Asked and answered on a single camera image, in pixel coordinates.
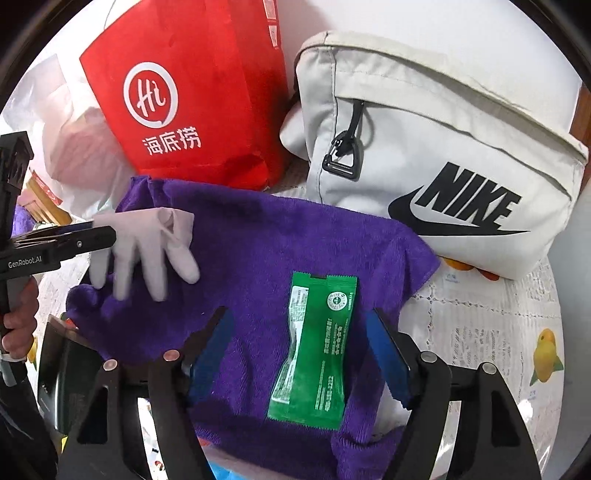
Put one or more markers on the dark rectangular tin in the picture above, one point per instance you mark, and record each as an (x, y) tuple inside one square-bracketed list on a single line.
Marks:
[(69, 369)]

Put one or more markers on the red paper bag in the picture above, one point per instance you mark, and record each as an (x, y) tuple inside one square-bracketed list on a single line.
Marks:
[(198, 92)]

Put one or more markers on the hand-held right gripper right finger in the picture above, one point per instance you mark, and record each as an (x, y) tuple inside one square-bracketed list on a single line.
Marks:
[(388, 350)]

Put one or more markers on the person's left forearm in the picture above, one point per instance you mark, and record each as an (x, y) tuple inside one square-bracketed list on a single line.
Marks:
[(23, 424)]

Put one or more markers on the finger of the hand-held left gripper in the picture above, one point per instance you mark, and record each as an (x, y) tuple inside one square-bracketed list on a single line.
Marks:
[(55, 230), (87, 240)]

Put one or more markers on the wooden door frame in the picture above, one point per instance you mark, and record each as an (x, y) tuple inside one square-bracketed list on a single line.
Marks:
[(579, 120)]

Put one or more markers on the purple towel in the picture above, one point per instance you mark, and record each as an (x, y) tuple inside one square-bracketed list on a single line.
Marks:
[(258, 240)]

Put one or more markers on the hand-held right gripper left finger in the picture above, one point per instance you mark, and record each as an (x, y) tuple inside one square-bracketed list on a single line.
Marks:
[(212, 350)]

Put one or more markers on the beige sling bag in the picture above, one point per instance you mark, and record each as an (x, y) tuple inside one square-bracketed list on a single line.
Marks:
[(415, 115)]

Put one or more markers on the white glove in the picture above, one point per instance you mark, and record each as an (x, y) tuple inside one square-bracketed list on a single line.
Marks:
[(138, 249)]

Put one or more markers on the green sachet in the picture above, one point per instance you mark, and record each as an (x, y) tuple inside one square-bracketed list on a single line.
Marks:
[(314, 350)]

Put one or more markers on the red yellow snack packet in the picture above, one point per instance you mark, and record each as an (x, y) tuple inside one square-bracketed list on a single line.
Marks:
[(46, 198)]

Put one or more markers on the person's left hand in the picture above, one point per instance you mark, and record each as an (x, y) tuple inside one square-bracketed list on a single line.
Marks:
[(21, 318)]

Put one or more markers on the fruit print lace tablecloth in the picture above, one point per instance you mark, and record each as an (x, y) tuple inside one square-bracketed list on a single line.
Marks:
[(485, 323)]

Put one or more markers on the white plastic shopping bag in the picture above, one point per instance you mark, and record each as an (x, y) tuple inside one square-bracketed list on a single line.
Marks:
[(64, 138)]

